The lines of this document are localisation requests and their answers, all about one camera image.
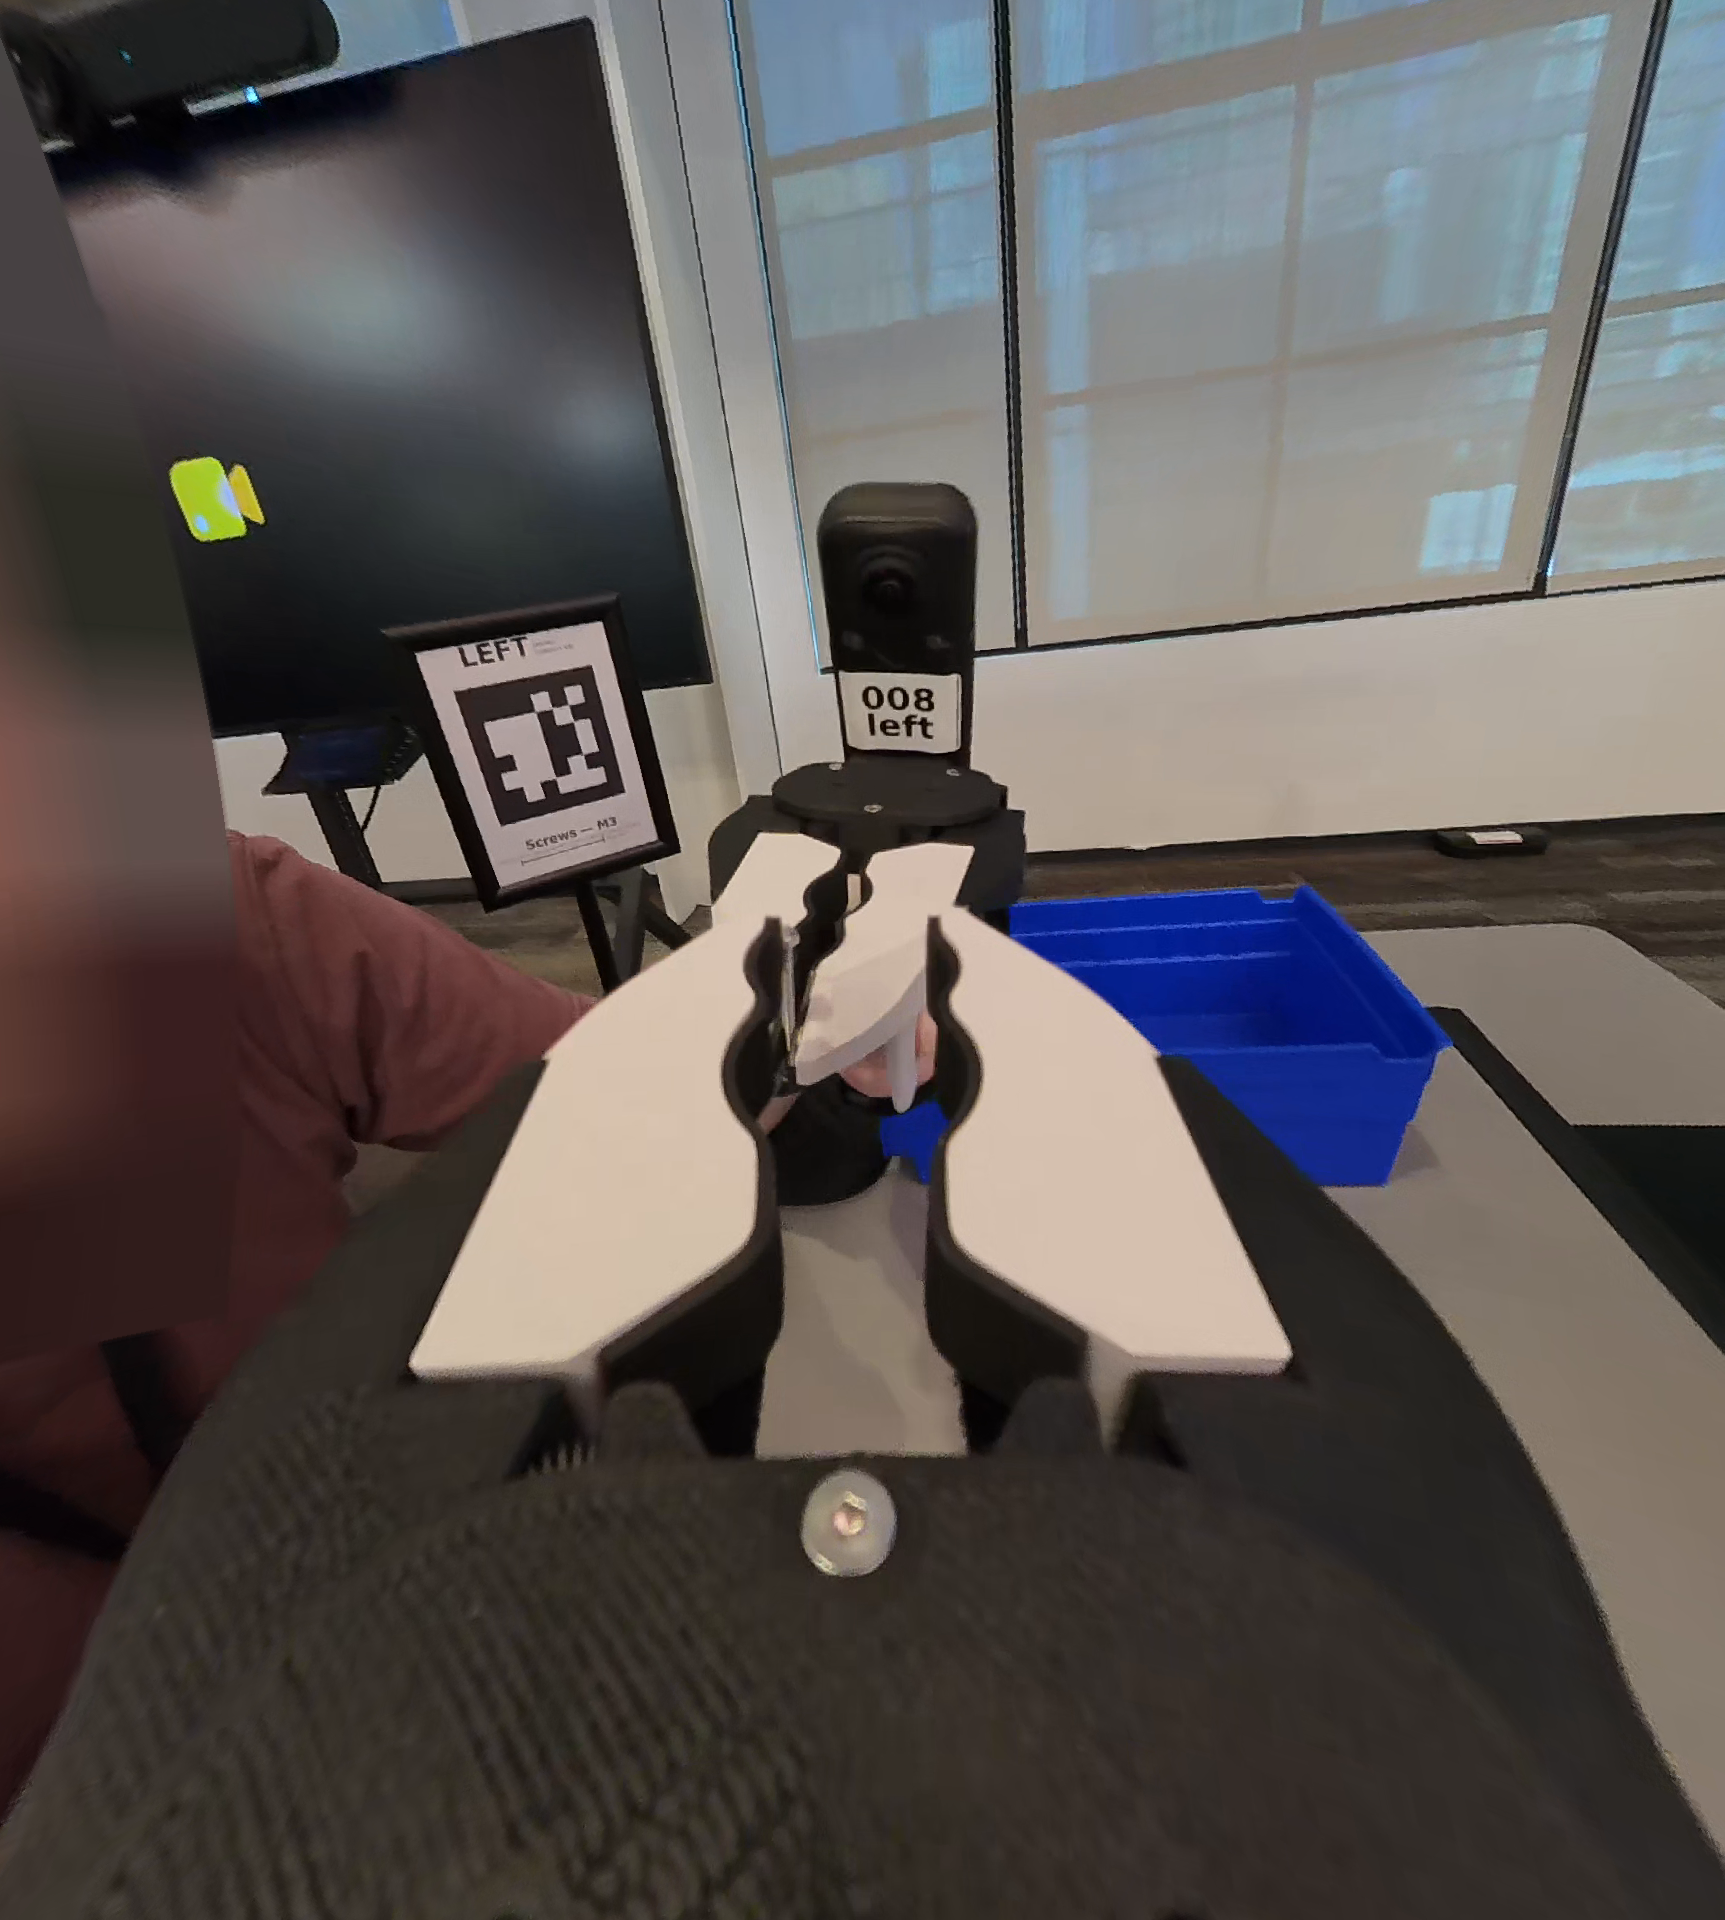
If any black video bar camera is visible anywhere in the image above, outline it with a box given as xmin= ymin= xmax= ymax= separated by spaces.
xmin=0 ymin=0 xmax=343 ymax=138

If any large window with blinds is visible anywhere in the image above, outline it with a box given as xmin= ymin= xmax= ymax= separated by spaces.
xmin=735 ymin=0 xmax=1725 ymax=650

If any black display stand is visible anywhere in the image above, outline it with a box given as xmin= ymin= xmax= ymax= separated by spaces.
xmin=259 ymin=716 xmax=433 ymax=903

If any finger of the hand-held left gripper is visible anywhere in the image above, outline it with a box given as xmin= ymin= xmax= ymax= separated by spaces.
xmin=705 ymin=832 xmax=848 ymax=962
xmin=796 ymin=843 xmax=979 ymax=1117

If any black desk cable hatch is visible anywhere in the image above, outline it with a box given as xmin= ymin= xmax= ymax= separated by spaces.
xmin=1572 ymin=1117 xmax=1725 ymax=1293

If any large black wall display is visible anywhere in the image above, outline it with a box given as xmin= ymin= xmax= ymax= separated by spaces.
xmin=44 ymin=14 xmax=715 ymax=739

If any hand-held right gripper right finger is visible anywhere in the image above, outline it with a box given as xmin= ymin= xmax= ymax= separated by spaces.
xmin=925 ymin=915 xmax=1295 ymax=1459

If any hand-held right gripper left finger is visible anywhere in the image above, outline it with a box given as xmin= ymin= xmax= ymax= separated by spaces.
xmin=406 ymin=915 xmax=789 ymax=1459

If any blue plastic bin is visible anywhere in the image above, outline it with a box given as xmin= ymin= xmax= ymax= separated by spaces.
xmin=881 ymin=882 xmax=1453 ymax=1190

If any black lanyard strap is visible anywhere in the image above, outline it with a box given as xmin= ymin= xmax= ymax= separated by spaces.
xmin=0 ymin=1395 xmax=129 ymax=1563

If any black framed marker sign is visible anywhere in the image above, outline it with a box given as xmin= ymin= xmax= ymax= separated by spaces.
xmin=382 ymin=592 xmax=698 ymax=993

